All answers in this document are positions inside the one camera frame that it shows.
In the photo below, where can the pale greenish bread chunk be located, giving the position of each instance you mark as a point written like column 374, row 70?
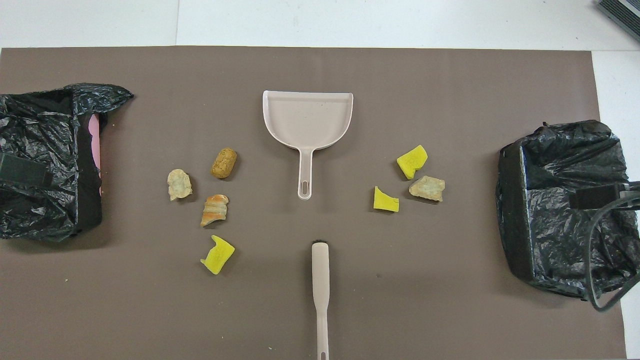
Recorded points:
column 427, row 188

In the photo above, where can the beige hand brush black bristles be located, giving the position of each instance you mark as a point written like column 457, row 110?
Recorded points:
column 320, row 270

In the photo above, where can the beige plastic dustpan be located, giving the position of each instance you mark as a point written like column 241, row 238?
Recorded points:
column 307, row 120

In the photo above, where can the grey slatted device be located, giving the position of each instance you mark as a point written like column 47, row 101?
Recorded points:
column 625, row 12

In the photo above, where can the notched yellow sponge piece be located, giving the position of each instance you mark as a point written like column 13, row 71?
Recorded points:
column 218, row 256

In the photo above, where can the orange striped croissant piece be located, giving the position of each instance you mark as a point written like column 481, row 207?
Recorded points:
column 215, row 210

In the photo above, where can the rounded yellow sponge piece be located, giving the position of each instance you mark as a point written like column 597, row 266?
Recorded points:
column 411, row 161

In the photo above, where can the brown table mat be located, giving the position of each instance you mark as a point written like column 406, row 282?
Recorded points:
column 320, row 65

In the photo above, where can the pink bin with black bag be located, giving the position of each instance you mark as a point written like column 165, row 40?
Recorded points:
column 40, row 130

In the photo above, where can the small yellow sponge piece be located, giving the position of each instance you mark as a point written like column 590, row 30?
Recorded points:
column 385, row 202

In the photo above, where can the brown bread roll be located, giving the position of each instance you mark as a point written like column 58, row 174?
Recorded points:
column 224, row 163

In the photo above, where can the pale puffed pastry chunk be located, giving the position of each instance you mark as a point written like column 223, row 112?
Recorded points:
column 179, row 185

